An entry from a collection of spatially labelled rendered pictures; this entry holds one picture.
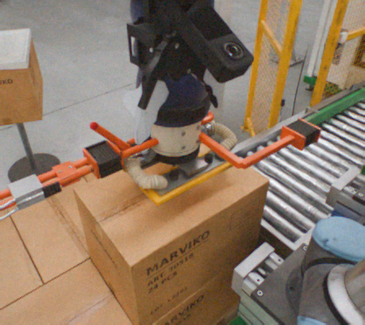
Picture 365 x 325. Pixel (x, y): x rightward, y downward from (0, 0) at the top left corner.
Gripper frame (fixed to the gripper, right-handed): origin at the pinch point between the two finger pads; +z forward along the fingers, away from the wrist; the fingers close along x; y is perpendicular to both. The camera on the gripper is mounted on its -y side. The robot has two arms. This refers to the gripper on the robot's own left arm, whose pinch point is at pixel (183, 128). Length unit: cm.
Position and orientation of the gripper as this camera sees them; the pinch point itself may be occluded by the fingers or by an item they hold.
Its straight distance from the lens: 49.0
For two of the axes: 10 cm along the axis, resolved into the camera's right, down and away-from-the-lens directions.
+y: -6.6, -4.5, 6.0
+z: 0.0, 8.0, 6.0
